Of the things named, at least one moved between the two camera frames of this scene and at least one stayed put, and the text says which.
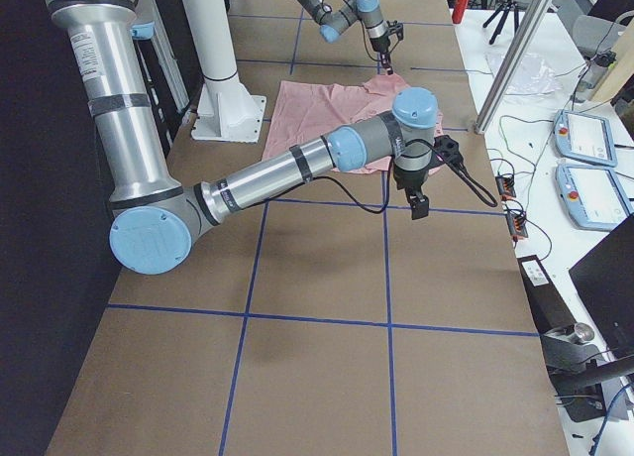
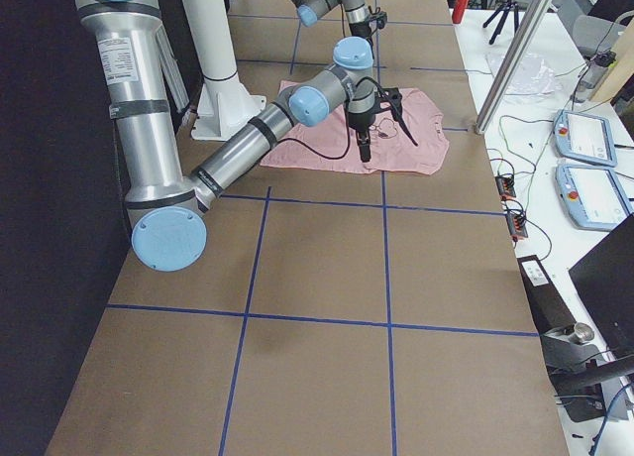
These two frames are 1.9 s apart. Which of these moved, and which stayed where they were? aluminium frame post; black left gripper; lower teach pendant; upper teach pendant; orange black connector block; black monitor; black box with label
Moved: black left gripper
Stayed: black box with label; lower teach pendant; upper teach pendant; aluminium frame post; orange black connector block; black monitor
